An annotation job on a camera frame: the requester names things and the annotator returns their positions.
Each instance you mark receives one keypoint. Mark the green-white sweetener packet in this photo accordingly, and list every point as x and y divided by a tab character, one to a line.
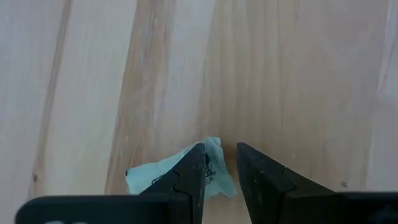
149	177

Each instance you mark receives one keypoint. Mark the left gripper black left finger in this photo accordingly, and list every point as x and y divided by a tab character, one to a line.
189	186

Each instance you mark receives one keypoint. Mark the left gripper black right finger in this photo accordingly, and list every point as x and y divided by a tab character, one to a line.
267	193

